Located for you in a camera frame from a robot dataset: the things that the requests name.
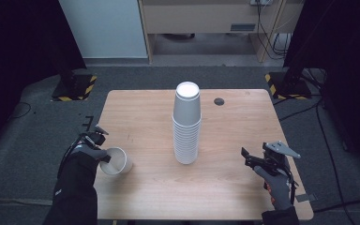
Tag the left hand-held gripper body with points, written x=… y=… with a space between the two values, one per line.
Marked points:
x=94 y=138

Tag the stack of white paper cups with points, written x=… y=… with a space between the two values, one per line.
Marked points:
x=186 y=125

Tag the white cabinet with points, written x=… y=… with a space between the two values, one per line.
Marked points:
x=106 y=28

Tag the striped stand base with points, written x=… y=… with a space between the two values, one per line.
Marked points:
x=75 y=89
x=289 y=87

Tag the single white paper cup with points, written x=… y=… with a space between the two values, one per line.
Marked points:
x=121 y=161

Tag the person's left hand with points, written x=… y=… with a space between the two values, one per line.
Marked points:
x=89 y=153

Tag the light wooden desk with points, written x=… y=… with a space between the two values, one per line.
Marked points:
x=200 y=18

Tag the grey floor tape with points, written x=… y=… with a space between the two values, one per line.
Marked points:
x=305 y=198

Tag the power strip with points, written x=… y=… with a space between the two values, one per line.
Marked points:
x=261 y=2

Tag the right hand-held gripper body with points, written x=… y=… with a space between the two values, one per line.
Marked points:
x=276 y=154

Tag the black curtain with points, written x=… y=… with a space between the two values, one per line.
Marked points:
x=15 y=50
x=347 y=62

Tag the dark round table grommet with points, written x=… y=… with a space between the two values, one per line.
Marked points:
x=219 y=101

